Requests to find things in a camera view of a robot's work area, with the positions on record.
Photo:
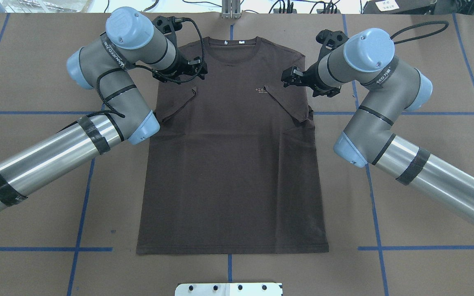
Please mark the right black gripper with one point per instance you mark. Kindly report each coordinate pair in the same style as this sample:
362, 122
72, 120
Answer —
310, 74

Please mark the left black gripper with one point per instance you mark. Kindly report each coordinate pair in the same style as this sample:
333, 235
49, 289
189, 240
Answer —
180, 65

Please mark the brown t-shirt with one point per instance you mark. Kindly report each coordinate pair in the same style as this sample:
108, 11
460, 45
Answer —
234, 166

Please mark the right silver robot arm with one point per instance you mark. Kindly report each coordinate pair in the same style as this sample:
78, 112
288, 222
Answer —
393, 87

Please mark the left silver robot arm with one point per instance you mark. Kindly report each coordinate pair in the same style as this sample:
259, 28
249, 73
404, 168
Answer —
131, 40

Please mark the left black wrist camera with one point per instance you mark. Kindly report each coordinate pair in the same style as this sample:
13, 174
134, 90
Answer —
168, 25

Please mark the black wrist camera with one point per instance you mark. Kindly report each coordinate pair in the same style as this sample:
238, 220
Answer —
331, 40
168, 25

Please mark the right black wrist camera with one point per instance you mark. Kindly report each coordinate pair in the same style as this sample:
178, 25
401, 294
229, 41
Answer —
331, 40

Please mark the aluminium frame post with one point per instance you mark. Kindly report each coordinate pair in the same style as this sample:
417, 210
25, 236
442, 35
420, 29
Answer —
231, 9

